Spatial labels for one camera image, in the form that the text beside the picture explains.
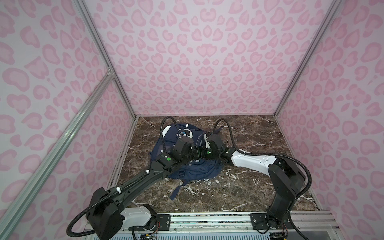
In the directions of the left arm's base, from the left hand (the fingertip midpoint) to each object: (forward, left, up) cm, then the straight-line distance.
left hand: (202, 147), depth 77 cm
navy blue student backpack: (+14, +22, -11) cm, 28 cm away
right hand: (+3, +4, -8) cm, 10 cm away
